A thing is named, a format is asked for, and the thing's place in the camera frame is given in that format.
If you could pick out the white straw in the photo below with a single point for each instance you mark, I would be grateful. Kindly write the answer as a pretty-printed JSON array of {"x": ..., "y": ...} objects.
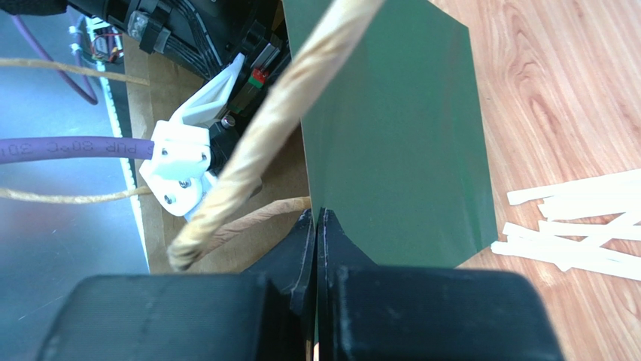
[
  {"x": 630, "y": 233},
  {"x": 626, "y": 219},
  {"x": 569, "y": 257},
  {"x": 550, "y": 242},
  {"x": 615, "y": 193}
]

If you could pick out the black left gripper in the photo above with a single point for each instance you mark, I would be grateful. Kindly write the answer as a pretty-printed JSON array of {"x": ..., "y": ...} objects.
[{"x": 205, "y": 37}]

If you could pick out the green paper gift bag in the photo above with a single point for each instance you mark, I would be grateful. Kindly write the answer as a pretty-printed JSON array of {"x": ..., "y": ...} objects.
[{"x": 395, "y": 146}]

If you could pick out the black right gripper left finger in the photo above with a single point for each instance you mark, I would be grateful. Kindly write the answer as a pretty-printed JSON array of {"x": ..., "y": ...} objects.
[{"x": 265, "y": 312}]

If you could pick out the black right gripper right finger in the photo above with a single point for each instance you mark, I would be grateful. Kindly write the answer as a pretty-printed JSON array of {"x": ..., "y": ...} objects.
[{"x": 376, "y": 312}]

